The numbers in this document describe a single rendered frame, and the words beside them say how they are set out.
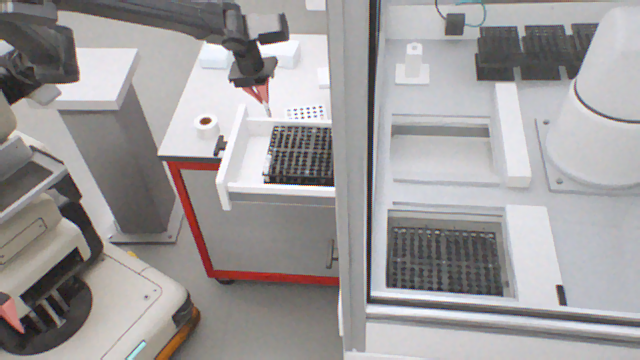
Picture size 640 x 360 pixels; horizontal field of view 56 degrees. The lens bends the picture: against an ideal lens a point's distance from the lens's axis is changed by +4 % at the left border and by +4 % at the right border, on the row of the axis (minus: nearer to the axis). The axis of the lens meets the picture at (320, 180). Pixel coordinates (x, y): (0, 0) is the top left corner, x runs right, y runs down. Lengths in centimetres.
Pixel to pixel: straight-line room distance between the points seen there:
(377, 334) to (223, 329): 126
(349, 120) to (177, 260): 186
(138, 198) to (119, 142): 30
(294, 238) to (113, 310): 62
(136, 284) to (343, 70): 158
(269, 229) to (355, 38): 142
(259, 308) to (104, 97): 93
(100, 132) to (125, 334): 69
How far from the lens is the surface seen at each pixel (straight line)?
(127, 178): 231
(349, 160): 69
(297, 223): 189
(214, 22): 111
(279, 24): 118
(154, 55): 353
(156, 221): 248
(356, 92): 61
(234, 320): 224
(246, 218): 191
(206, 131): 173
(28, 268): 156
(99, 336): 202
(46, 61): 125
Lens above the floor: 193
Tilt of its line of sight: 48 degrees down
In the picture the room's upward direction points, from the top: 5 degrees counter-clockwise
